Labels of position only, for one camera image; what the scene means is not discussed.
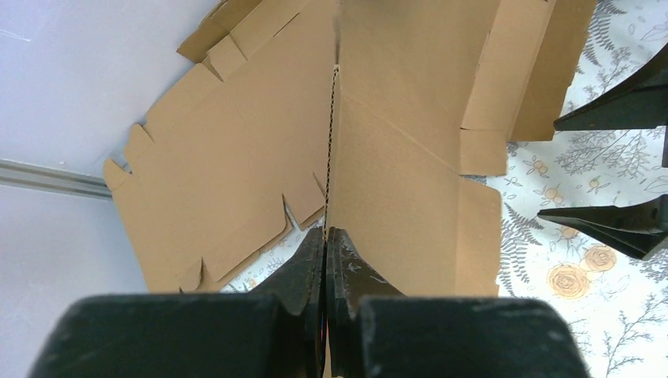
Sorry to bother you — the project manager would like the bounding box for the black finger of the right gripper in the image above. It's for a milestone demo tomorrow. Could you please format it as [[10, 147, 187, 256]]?
[[554, 46, 667, 131], [537, 195, 667, 260]]

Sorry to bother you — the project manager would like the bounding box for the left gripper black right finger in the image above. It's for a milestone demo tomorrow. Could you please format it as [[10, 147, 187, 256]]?
[[325, 228, 587, 377]]

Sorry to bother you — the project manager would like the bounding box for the cardboard box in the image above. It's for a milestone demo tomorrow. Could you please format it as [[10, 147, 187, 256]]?
[[327, 1, 596, 297]]

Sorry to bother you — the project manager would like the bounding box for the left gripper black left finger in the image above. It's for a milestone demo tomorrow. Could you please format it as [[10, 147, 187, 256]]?
[[29, 227, 325, 377]]

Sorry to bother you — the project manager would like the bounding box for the stack of flat cardboard blanks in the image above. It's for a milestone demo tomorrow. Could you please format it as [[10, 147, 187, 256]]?
[[103, 1, 336, 293]]

